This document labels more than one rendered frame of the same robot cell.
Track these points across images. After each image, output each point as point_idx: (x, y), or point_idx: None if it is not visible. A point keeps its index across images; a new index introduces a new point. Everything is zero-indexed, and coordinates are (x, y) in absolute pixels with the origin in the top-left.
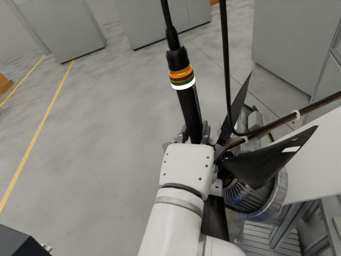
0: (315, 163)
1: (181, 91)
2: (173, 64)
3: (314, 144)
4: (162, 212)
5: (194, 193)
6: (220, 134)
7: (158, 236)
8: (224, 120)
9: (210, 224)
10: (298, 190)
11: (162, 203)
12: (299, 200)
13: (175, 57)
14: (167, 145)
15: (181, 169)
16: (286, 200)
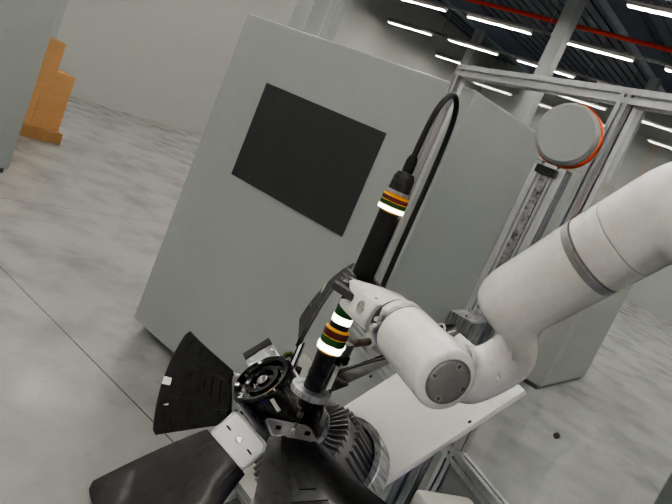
0: (421, 415)
1: (391, 217)
2: (404, 186)
3: (413, 394)
4: (415, 311)
5: None
6: (301, 348)
7: (428, 321)
8: (309, 325)
9: (326, 472)
10: (406, 453)
11: (408, 307)
12: (412, 464)
13: (410, 181)
14: (341, 283)
15: (392, 298)
16: (393, 472)
